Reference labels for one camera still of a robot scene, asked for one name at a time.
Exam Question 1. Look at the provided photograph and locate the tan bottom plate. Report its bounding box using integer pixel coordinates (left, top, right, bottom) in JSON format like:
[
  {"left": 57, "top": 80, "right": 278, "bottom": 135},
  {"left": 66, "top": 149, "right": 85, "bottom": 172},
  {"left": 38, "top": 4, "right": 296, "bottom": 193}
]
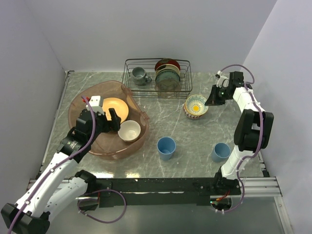
[{"left": 102, "top": 97, "right": 129, "bottom": 123}]

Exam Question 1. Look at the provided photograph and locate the plain white ceramic bowl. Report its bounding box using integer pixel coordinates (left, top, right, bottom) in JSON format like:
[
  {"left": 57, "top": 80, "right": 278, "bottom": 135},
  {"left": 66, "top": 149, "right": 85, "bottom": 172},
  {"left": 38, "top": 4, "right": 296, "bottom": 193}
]
[{"left": 118, "top": 120, "right": 141, "bottom": 142}]

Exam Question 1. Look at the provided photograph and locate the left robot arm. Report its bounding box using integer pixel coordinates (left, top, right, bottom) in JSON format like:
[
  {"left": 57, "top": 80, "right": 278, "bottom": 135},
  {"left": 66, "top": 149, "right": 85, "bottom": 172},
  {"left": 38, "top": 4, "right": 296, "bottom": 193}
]
[{"left": 1, "top": 108, "right": 121, "bottom": 234}]

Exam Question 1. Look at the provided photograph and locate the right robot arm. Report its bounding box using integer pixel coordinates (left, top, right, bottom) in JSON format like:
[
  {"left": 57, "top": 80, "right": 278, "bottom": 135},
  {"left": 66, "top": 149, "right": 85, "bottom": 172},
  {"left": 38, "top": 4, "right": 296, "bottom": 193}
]
[{"left": 205, "top": 71, "right": 274, "bottom": 195}]

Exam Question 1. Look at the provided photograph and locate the pink transparent plastic bin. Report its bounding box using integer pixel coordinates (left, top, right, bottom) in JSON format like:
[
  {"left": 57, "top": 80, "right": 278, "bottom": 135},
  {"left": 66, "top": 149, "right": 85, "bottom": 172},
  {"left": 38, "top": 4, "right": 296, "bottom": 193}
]
[{"left": 68, "top": 80, "right": 149, "bottom": 160}]

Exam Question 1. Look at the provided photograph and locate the yellow blue sun bowl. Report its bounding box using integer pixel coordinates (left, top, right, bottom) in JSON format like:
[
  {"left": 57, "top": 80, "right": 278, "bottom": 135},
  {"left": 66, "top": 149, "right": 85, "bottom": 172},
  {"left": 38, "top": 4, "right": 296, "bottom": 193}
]
[{"left": 185, "top": 94, "right": 209, "bottom": 117}]

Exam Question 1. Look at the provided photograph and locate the red zigzag bottom bowl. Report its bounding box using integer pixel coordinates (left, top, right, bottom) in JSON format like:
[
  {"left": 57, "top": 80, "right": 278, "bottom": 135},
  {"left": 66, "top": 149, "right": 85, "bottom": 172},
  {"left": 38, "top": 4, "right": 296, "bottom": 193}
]
[{"left": 183, "top": 103, "right": 208, "bottom": 119}]

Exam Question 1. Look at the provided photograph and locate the beige crackle plate in rack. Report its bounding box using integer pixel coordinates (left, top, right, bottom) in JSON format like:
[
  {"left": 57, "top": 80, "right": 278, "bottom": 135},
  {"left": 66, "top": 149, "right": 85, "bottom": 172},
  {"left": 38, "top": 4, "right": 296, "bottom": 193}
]
[{"left": 155, "top": 78, "right": 181, "bottom": 92}]

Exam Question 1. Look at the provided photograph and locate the grey ceramic mug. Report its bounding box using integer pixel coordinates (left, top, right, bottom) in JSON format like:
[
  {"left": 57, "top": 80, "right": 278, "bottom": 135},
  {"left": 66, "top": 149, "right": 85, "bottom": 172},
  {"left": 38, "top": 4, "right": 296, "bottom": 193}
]
[{"left": 131, "top": 67, "right": 152, "bottom": 85}]

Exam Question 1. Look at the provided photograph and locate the blue plastic cup right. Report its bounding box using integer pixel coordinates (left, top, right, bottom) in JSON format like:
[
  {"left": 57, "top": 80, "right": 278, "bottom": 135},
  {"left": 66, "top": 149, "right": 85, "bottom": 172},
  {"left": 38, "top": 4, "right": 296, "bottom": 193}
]
[{"left": 211, "top": 142, "right": 231, "bottom": 162}]

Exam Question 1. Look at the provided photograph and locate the blue plastic cup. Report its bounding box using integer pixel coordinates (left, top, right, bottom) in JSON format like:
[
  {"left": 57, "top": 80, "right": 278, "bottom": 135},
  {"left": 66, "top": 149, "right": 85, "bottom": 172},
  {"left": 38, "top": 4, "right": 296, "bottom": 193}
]
[
  {"left": 157, "top": 136, "right": 176, "bottom": 161},
  {"left": 211, "top": 142, "right": 231, "bottom": 162}
]

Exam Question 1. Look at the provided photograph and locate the blue plastic cup left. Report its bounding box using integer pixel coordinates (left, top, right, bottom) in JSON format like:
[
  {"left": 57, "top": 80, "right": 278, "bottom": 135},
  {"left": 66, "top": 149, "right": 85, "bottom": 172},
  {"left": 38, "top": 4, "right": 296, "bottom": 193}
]
[{"left": 157, "top": 136, "right": 176, "bottom": 161}]

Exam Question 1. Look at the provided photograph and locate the cream plate in rack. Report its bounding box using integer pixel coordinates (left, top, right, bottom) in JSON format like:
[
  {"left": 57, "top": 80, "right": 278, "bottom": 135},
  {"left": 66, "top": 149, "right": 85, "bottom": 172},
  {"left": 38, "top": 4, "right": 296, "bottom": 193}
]
[{"left": 155, "top": 64, "right": 180, "bottom": 76}]

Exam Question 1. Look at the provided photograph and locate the red floral plate in rack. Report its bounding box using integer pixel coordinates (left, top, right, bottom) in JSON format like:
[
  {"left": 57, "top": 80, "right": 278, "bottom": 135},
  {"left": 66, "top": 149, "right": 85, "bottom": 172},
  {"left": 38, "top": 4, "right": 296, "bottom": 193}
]
[{"left": 154, "top": 58, "right": 181, "bottom": 71}]

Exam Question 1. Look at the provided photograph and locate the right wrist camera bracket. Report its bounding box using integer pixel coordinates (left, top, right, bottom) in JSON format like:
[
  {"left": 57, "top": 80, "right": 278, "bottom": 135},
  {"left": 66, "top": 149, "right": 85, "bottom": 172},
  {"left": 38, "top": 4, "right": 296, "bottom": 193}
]
[{"left": 215, "top": 71, "right": 229, "bottom": 88}]

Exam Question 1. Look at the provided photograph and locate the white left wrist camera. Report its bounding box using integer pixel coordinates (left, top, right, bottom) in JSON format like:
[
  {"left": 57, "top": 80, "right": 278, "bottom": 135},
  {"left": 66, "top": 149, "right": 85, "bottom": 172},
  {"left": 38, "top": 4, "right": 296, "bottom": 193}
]
[{"left": 82, "top": 96, "right": 104, "bottom": 115}]

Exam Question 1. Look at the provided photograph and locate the metal wire dish rack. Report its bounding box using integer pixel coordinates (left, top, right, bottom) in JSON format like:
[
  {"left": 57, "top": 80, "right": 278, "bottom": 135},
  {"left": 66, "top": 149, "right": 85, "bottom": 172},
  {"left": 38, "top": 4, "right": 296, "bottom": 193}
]
[{"left": 122, "top": 58, "right": 193, "bottom": 98}]

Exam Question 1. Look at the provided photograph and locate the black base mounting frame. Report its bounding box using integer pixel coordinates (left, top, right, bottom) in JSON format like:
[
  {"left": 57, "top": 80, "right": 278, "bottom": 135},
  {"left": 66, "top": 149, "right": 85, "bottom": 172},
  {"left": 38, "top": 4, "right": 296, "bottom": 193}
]
[{"left": 85, "top": 177, "right": 241, "bottom": 208}]

